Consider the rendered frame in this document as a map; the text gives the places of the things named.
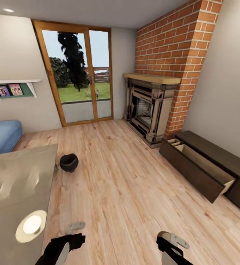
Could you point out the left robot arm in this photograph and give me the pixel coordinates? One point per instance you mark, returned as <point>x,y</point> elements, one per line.
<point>57,250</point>

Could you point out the coffee table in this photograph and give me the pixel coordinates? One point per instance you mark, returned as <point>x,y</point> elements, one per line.
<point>25,189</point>

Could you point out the countertop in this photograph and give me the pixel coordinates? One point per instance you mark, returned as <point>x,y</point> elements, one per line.
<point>152,78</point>

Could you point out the pillar candle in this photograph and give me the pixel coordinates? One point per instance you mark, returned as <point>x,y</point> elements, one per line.
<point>165,235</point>

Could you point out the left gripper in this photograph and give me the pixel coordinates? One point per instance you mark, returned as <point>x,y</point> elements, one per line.
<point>76,240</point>

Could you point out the cauldron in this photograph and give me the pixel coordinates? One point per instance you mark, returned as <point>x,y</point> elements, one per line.
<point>69,162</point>

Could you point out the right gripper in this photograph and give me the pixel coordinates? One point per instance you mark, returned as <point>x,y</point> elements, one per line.
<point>163,244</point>

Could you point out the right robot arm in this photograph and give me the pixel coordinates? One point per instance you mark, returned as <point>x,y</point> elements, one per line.
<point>172,255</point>

